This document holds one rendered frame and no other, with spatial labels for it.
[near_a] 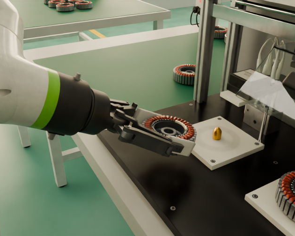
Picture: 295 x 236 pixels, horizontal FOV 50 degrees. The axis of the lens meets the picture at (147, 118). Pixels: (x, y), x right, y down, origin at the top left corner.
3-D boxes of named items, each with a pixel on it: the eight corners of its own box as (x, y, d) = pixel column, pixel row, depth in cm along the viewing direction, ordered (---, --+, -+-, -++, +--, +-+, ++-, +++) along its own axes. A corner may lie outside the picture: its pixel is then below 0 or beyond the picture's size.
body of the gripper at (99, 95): (62, 117, 55) (106, 127, 61) (78, 141, 49) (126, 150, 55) (79, 78, 54) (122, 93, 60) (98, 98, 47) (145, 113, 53)
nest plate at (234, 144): (211, 170, 65) (212, 165, 64) (171, 135, 76) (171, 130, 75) (263, 149, 71) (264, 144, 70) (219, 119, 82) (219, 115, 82)
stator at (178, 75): (177, 71, 116) (177, 62, 114) (207, 75, 113) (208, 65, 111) (169, 83, 107) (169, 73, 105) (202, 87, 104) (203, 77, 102)
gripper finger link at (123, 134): (109, 110, 54) (105, 117, 49) (136, 123, 55) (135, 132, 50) (104, 122, 55) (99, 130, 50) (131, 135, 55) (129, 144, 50)
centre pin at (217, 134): (216, 141, 72) (217, 131, 70) (210, 136, 73) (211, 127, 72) (222, 138, 72) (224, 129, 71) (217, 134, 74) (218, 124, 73)
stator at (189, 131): (158, 162, 58) (160, 145, 57) (130, 133, 67) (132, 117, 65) (204, 151, 64) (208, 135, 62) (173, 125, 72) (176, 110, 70)
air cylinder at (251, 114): (264, 136, 76) (269, 115, 73) (242, 121, 81) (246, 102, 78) (279, 130, 78) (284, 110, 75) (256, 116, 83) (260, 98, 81)
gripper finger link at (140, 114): (132, 121, 65) (130, 119, 66) (157, 128, 70) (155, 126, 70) (138, 108, 65) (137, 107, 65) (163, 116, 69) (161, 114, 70)
